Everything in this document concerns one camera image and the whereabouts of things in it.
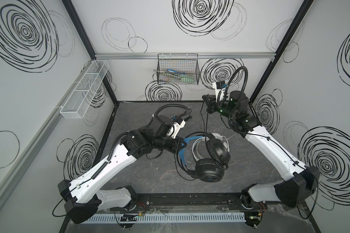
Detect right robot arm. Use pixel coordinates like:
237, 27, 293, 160
202, 66, 320, 209

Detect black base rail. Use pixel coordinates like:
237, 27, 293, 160
109, 191, 294, 212

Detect aluminium wall rail back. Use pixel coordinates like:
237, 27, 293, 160
95, 52, 276, 60

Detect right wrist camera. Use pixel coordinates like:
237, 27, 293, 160
212, 81, 227, 102

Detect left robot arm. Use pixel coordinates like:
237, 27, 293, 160
58, 104, 192, 224

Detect right black corner post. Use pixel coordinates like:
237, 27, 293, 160
250, 0, 314, 104

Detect white slotted cable duct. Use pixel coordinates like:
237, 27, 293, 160
83, 212, 246, 224

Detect aluminium wall rail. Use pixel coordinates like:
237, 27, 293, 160
95, 52, 276, 60
0, 74, 81, 211

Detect black blue gaming headset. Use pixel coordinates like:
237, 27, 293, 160
175, 133, 231, 183

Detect black headset cable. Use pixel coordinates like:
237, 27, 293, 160
199, 101, 222, 137

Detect white headphones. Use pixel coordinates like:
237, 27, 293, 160
192, 133, 230, 162

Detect black corner frame post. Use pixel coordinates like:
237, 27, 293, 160
62, 0, 119, 107

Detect aluminium wall rail left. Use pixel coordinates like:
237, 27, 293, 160
0, 74, 81, 211

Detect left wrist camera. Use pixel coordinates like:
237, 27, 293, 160
166, 117, 186, 139

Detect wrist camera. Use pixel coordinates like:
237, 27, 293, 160
166, 117, 186, 139
212, 81, 227, 102

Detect black wire basket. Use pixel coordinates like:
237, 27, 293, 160
156, 58, 200, 85

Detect items in wire basket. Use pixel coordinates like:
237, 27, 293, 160
154, 69, 198, 85

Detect white mesh wall tray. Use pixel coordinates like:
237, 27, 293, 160
60, 60, 109, 119

